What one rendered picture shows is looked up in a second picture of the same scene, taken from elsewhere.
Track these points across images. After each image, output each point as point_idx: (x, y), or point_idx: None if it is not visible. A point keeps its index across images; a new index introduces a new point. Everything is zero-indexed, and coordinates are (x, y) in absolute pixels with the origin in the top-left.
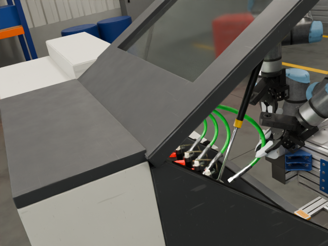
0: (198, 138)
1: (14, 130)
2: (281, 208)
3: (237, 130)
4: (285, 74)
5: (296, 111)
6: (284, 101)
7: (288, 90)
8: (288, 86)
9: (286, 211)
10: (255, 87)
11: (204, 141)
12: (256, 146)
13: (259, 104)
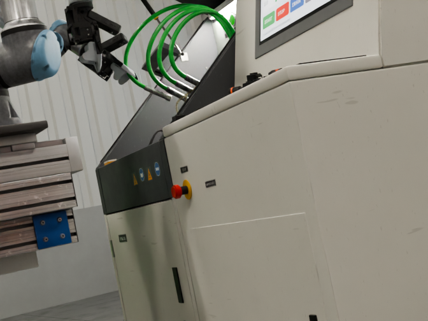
0: (188, 75)
1: None
2: (141, 106)
3: (157, 21)
4: (66, 16)
5: None
6: (8, 98)
7: (68, 35)
8: (67, 30)
9: (137, 111)
10: (104, 17)
11: (181, 113)
12: (132, 71)
13: (100, 44)
